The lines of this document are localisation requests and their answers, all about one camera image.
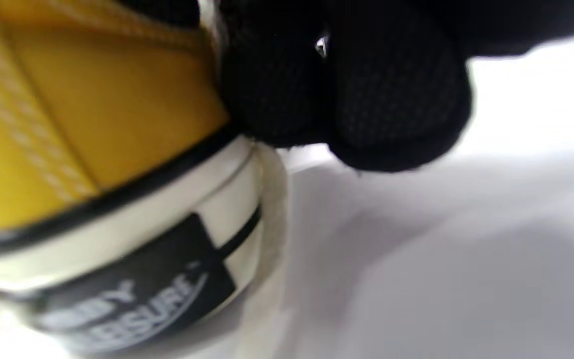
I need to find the person's right hand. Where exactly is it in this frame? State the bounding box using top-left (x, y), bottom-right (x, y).
top-left (118, 0), bottom-right (574, 173)

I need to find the yellow canvas sneaker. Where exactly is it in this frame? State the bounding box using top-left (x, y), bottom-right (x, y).
top-left (0, 0), bottom-right (288, 357)

